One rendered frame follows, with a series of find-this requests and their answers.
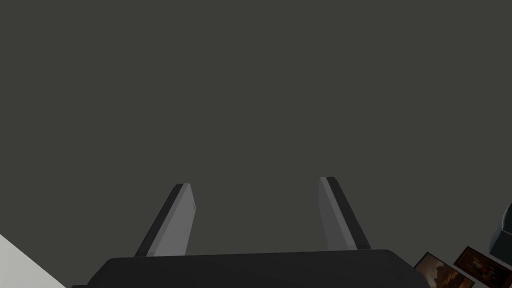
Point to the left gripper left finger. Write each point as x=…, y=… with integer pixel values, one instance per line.
x=172, y=228

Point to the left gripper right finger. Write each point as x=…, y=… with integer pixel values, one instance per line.
x=340, y=220

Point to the pale brown framed picture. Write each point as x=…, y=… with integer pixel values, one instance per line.
x=440, y=272

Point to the dark red framed picture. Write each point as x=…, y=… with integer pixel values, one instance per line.
x=482, y=266

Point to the dark grey rounded object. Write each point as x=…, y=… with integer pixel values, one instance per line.
x=503, y=236

